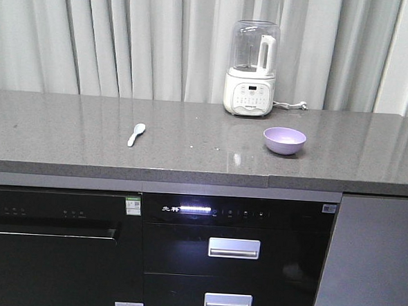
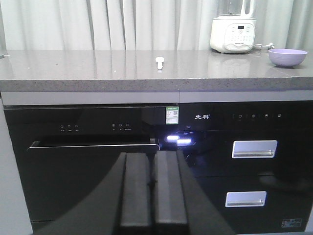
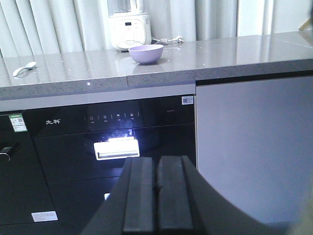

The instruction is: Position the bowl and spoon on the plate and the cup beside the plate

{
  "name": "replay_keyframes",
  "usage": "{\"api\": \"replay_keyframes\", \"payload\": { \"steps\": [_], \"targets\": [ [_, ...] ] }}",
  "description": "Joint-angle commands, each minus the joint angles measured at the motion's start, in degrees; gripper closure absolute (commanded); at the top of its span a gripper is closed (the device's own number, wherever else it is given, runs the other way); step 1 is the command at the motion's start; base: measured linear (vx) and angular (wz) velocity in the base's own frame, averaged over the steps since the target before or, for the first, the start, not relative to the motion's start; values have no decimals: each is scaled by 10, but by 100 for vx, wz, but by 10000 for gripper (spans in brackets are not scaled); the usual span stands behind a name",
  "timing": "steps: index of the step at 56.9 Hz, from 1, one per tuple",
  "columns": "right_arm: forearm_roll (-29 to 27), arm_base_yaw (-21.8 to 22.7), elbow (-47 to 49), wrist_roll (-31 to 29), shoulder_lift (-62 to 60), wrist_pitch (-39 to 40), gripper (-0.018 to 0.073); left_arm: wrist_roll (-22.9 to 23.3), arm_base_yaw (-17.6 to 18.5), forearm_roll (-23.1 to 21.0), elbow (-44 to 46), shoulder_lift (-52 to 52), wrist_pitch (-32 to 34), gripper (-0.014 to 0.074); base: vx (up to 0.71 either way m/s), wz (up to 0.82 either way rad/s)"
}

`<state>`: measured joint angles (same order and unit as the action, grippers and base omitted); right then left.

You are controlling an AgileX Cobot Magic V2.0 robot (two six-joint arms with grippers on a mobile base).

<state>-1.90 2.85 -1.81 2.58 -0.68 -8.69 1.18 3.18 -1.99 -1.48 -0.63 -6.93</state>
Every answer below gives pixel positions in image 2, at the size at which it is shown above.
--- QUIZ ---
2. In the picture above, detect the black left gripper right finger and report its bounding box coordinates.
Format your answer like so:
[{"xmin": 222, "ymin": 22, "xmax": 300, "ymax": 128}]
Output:
[{"xmin": 154, "ymin": 151, "xmax": 235, "ymax": 235}]

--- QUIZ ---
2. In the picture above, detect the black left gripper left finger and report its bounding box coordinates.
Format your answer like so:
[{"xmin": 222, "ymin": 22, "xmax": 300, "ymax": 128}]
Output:
[{"xmin": 35, "ymin": 153, "xmax": 152, "ymax": 235}]

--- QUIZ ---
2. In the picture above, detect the light blue spoon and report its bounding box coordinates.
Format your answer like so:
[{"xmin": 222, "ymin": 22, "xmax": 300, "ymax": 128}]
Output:
[{"xmin": 155, "ymin": 56, "xmax": 165, "ymax": 70}]

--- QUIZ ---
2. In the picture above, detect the purple bowl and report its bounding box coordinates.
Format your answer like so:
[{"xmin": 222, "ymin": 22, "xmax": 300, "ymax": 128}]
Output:
[{"xmin": 268, "ymin": 48, "xmax": 308, "ymax": 67}]

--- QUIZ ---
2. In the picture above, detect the black built-in dishwasher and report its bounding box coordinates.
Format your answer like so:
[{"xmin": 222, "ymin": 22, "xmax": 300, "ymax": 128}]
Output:
[{"xmin": 4, "ymin": 104, "xmax": 173, "ymax": 235}]

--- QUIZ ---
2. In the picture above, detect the black disinfection cabinet with drawers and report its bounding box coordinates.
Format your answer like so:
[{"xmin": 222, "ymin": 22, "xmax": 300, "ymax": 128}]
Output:
[{"xmin": 179, "ymin": 101, "xmax": 313, "ymax": 234}]

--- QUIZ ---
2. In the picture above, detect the green white energy label sticker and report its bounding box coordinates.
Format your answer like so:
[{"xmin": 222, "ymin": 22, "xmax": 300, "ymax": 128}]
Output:
[{"xmin": 165, "ymin": 107, "xmax": 179, "ymax": 125}]

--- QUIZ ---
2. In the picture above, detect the white blender with clear jar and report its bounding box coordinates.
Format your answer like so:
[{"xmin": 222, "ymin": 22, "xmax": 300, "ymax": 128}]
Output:
[{"xmin": 210, "ymin": 0, "xmax": 256, "ymax": 53}]

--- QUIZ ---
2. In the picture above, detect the grey-white curtain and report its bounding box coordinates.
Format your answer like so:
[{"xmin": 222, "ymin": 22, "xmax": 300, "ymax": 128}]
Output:
[{"xmin": 0, "ymin": 0, "xmax": 313, "ymax": 51}]

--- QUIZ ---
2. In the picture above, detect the silver lower drawer handle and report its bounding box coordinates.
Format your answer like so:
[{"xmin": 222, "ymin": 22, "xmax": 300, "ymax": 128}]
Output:
[{"xmin": 225, "ymin": 191, "xmax": 267, "ymax": 208}]

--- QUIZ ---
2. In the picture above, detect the silver drawer handle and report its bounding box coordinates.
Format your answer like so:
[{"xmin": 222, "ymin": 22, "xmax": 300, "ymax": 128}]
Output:
[
  {"xmin": 225, "ymin": 191, "xmax": 267, "ymax": 208},
  {"xmin": 232, "ymin": 140, "xmax": 278, "ymax": 159}
]

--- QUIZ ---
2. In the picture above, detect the silver upper drawer handle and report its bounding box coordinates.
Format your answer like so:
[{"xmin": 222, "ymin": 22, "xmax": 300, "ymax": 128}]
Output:
[{"xmin": 232, "ymin": 140, "xmax": 278, "ymax": 159}]

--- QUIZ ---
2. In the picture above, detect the white power cord with plug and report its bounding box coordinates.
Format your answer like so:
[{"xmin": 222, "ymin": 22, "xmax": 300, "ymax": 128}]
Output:
[{"xmin": 251, "ymin": 43, "xmax": 276, "ymax": 51}]

